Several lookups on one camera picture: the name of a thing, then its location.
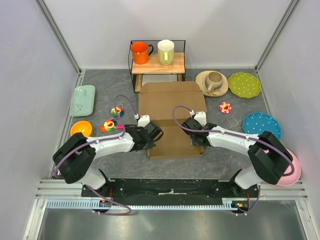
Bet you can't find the red rainbow flower toy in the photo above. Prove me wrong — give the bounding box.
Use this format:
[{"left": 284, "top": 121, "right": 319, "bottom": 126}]
[{"left": 99, "top": 118, "right": 118, "bottom": 133}]

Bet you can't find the black wire shelf rack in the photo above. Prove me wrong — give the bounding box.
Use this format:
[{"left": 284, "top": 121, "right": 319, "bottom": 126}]
[{"left": 127, "top": 39, "right": 186, "bottom": 93}]

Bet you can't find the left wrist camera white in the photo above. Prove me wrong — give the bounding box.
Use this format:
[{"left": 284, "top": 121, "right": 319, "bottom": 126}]
[{"left": 134, "top": 114, "right": 150, "bottom": 128}]

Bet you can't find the green dotted plate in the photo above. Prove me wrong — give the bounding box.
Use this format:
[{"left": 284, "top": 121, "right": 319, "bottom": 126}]
[{"left": 228, "top": 72, "right": 262, "bottom": 99}]

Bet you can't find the beige ceramic cup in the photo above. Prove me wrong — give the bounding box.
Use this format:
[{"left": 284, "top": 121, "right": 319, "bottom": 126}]
[{"left": 204, "top": 71, "right": 223, "bottom": 94}]

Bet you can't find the white cable duct rail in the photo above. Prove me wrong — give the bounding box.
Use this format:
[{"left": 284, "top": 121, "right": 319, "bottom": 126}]
[{"left": 46, "top": 198, "right": 261, "bottom": 211}]

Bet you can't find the white square plate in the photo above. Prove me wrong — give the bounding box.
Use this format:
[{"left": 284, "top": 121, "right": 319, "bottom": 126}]
[{"left": 142, "top": 74, "right": 178, "bottom": 86}]

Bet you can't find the orange mug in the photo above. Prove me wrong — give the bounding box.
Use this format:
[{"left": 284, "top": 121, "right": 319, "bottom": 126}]
[{"left": 130, "top": 41, "right": 154, "bottom": 65}]

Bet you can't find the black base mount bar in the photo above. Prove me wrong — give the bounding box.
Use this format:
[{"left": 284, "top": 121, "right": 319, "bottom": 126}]
[{"left": 97, "top": 178, "right": 258, "bottom": 206}]

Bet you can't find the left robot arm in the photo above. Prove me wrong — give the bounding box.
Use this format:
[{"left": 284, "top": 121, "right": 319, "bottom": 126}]
[{"left": 52, "top": 122, "right": 164, "bottom": 190}]

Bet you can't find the brown cardboard paper box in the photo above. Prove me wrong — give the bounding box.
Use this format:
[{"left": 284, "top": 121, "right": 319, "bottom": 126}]
[{"left": 138, "top": 81, "right": 207, "bottom": 160}]

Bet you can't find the pink flower toy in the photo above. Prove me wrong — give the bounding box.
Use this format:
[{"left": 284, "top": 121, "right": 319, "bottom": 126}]
[{"left": 219, "top": 101, "right": 232, "bottom": 114}]

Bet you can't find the pink marker pen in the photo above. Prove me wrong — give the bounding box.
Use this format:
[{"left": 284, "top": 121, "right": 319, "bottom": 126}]
[{"left": 116, "top": 124, "right": 136, "bottom": 130}]

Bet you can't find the mint green tray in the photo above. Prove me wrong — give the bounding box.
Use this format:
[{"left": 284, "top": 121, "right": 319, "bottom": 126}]
[{"left": 69, "top": 85, "right": 96, "bottom": 117}]

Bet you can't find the orange bowl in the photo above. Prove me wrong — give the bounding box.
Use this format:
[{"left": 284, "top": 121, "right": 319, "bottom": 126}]
[{"left": 70, "top": 120, "right": 93, "bottom": 137}]

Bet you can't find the light green mug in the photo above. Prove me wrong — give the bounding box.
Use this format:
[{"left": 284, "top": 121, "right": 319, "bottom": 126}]
[{"left": 157, "top": 39, "right": 175, "bottom": 66}]

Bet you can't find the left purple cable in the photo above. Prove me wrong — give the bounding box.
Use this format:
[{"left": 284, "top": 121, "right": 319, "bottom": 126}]
[{"left": 53, "top": 94, "right": 140, "bottom": 180}]

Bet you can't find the blue dotted plate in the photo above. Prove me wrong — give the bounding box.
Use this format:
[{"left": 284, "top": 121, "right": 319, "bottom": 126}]
[{"left": 242, "top": 112, "right": 282, "bottom": 140}]

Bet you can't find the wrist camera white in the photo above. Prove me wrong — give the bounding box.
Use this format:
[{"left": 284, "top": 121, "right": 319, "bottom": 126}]
[
  {"left": 134, "top": 114, "right": 150, "bottom": 128},
  {"left": 189, "top": 110, "right": 207, "bottom": 127}
]

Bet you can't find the beige saucer plate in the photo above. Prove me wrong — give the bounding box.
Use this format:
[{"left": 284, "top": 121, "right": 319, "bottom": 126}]
[{"left": 195, "top": 70, "right": 229, "bottom": 97}]

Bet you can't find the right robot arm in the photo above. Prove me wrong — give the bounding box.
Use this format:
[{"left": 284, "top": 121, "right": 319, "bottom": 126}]
[{"left": 180, "top": 117, "right": 295, "bottom": 190}]

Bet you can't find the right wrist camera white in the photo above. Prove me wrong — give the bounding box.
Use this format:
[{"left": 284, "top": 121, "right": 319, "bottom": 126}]
[{"left": 189, "top": 110, "right": 207, "bottom": 127}]

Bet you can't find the pink plate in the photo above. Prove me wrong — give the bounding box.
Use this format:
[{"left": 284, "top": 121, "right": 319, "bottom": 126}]
[{"left": 276, "top": 149, "right": 302, "bottom": 187}]

